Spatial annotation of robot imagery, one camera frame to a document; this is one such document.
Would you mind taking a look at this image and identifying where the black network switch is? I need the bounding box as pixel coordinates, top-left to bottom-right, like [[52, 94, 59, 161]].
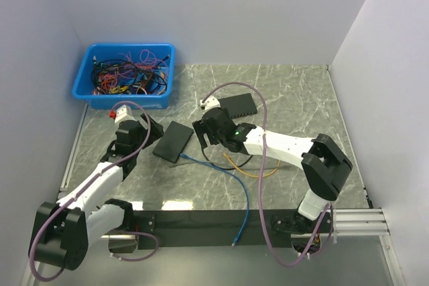
[[219, 93, 257, 119], [153, 121, 194, 163]]

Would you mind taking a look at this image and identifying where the black ethernet cable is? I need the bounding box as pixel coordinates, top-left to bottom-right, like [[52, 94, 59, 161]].
[[200, 141, 255, 171]]

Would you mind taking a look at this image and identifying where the blue ethernet cable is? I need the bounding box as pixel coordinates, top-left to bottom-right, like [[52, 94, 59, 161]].
[[180, 153, 250, 246]]

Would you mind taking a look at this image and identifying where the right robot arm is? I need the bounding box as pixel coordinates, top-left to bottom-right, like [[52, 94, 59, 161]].
[[192, 107, 353, 232]]

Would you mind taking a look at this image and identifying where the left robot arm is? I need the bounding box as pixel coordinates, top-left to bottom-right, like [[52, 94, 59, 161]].
[[28, 106, 164, 271]]

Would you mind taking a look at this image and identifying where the blue plastic bin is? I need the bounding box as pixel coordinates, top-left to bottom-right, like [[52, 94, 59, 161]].
[[72, 43, 175, 110]]

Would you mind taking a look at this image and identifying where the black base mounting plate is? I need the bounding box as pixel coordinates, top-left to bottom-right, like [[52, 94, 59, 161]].
[[95, 209, 336, 251]]

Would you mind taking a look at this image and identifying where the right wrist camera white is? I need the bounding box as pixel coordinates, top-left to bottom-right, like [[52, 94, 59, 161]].
[[200, 96, 221, 111]]

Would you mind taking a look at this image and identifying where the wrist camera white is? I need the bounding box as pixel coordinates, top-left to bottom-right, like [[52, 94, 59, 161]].
[[200, 96, 221, 111], [109, 104, 135, 125]]

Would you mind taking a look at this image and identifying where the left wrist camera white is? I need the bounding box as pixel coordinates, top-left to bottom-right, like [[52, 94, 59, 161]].
[[109, 104, 135, 125]]

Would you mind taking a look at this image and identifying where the orange ethernet cable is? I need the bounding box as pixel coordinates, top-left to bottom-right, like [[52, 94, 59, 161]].
[[223, 153, 281, 179]]

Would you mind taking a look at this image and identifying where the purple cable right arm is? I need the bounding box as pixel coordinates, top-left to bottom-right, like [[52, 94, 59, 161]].
[[200, 82, 336, 267]]

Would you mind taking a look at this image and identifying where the tangled coloured cables bundle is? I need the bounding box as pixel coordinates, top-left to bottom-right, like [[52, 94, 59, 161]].
[[90, 49, 171, 96]]

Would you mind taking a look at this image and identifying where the aluminium rail frame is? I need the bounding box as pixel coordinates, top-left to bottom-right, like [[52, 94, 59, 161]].
[[36, 64, 403, 286]]

